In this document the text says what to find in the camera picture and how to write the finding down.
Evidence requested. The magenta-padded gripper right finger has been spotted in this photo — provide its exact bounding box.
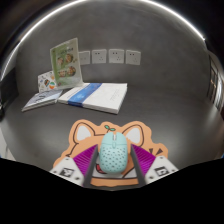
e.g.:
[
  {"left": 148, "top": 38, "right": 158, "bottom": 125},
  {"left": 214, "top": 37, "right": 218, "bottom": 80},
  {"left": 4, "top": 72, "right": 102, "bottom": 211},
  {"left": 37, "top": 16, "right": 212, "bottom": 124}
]
[{"left": 129, "top": 143, "right": 179, "bottom": 185}]

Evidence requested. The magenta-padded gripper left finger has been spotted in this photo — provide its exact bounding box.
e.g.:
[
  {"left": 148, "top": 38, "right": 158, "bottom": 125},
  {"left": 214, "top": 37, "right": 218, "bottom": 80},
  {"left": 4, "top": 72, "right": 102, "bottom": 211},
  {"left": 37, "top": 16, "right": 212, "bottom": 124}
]
[{"left": 49, "top": 144, "right": 100, "bottom": 188}]

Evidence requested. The mint green computer mouse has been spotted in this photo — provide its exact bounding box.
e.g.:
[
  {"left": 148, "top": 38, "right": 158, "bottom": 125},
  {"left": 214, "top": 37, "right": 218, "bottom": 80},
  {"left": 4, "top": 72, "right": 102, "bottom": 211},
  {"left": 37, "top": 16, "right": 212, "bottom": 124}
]
[{"left": 98, "top": 131, "right": 129, "bottom": 174}]

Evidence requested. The orange cat-shaped mouse pad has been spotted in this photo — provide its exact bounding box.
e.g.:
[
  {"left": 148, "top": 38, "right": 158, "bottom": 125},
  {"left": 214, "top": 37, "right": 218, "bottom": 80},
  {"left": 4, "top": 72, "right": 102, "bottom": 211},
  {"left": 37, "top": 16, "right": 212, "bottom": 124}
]
[{"left": 53, "top": 119, "right": 169, "bottom": 188}]

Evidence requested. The white book with blue band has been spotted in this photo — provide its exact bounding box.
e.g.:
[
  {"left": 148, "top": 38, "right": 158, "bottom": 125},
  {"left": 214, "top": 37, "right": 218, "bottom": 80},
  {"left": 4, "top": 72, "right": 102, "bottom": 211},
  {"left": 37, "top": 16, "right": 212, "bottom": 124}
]
[{"left": 57, "top": 82, "right": 129, "bottom": 115}]

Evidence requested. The grey striped book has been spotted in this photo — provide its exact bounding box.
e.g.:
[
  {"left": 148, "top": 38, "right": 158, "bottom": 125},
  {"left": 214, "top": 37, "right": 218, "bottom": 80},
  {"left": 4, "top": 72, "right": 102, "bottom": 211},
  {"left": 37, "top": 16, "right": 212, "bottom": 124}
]
[{"left": 21, "top": 89, "right": 64, "bottom": 113}]

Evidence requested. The white card with colourful stickers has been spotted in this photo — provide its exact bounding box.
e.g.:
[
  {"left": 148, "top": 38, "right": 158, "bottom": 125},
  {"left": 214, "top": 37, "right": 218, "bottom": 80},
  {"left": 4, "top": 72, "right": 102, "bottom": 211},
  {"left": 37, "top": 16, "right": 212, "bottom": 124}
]
[{"left": 37, "top": 70, "right": 58, "bottom": 93}]

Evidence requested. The green menu sign stand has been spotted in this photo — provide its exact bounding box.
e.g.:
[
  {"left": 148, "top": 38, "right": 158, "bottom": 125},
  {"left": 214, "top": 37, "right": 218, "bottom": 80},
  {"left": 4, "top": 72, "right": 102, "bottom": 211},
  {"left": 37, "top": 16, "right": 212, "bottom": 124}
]
[{"left": 49, "top": 37, "right": 84, "bottom": 90}]

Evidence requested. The row of white wall sockets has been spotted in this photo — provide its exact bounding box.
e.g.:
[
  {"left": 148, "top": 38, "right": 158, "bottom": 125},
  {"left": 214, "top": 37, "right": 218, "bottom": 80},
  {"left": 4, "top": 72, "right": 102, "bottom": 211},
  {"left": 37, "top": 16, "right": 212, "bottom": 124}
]
[{"left": 78, "top": 48, "right": 142, "bottom": 66}]

